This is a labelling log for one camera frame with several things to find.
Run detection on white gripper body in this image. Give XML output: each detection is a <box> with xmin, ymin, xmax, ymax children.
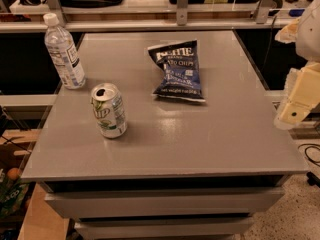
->
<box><xmin>296</xmin><ymin>0</ymin><xmax>320</xmax><ymax>62</ymax></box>

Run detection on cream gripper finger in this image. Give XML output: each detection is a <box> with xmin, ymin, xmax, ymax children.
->
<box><xmin>275</xmin><ymin>18</ymin><xmax>300</xmax><ymax>44</ymax></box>
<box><xmin>274</xmin><ymin>62</ymin><xmax>320</xmax><ymax>130</ymax></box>

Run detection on green white 7up can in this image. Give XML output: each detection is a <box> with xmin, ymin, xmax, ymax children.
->
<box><xmin>91</xmin><ymin>83</ymin><xmax>127</xmax><ymax>139</ymax></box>

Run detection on blue object on shelf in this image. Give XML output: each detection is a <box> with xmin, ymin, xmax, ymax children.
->
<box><xmin>289</xmin><ymin>8</ymin><xmax>305</xmax><ymax>17</ymax></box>

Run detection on blue kettle chips bag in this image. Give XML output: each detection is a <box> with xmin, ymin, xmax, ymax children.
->
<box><xmin>148</xmin><ymin>40</ymin><xmax>205</xmax><ymax>102</ymax></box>

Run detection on upper grey drawer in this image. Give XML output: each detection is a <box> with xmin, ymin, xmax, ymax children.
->
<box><xmin>45</xmin><ymin>187</ymin><xmax>284</xmax><ymax>219</ymax></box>

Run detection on grey drawer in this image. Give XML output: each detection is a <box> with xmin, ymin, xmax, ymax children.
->
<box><xmin>75</xmin><ymin>217</ymin><xmax>253</xmax><ymax>240</ymax></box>
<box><xmin>45</xmin><ymin>187</ymin><xmax>284</xmax><ymax>219</ymax></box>

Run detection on lower grey drawer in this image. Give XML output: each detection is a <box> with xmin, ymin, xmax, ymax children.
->
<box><xmin>75</xmin><ymin>217</ymin><xmax>253</xmax><ymax>240</ymax></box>

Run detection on clear plastic water bottle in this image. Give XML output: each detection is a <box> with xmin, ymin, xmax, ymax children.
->
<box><xmin>43</xmin><ymin>13</ymin><xmax>86</xmax><ymax>89</ymax></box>

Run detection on black sunglasses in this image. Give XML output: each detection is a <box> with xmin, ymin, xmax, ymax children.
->
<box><xmin>19</xmin><ymin>0</ymin><xmax>46</xmax><ymax>6</ymax></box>

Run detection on orange fruit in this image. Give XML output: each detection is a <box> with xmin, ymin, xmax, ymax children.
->
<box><xmin>7</xmin><ymin>167</ymin><xmax>21</xmax><ymax>181</ymax></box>

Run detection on green package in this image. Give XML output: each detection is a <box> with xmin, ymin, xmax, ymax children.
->
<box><xmin>0</xmin><ymin>181</ymin><xmax>29</xmax><ymax>219</ymax></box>

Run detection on black cable on floor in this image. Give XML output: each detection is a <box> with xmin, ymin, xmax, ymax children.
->
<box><xmin>297</xmin><ymin>143</ymin><xmax>320</xmax><ymax>168</ymax></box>

